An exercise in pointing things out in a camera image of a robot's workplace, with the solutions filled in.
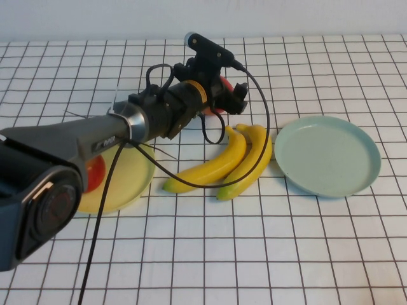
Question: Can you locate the white grid-pattern tablecloth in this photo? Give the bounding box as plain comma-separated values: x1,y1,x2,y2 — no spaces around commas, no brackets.
0,34,407,305

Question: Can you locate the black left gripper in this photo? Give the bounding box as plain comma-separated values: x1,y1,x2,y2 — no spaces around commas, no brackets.
208,75,249,114

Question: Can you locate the yellow banana with thin stem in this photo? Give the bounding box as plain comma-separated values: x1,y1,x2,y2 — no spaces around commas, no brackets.
162,125,247,194

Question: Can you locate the short black gripper cable loop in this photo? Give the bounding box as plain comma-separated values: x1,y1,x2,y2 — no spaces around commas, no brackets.
196,112,227,144

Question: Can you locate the white zip tie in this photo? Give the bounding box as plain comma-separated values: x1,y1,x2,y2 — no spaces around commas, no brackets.
107,85,133,140

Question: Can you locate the yellow banana with green end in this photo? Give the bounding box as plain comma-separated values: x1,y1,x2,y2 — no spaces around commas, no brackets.
216,123,273,201

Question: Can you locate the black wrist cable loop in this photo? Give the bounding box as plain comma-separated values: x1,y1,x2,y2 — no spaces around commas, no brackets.
145,63,175,98

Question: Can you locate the yellow round plate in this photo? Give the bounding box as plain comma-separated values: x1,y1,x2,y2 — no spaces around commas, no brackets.
76,146,156,214

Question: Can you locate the pale blue-green round plate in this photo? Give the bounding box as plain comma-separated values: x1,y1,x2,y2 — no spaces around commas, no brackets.
273,116,382,200

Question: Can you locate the red apple with yellow top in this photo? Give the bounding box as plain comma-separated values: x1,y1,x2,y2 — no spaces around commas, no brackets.
83,155,106,194

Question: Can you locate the dark red apple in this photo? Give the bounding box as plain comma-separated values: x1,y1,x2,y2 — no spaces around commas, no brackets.
202,75,235,116

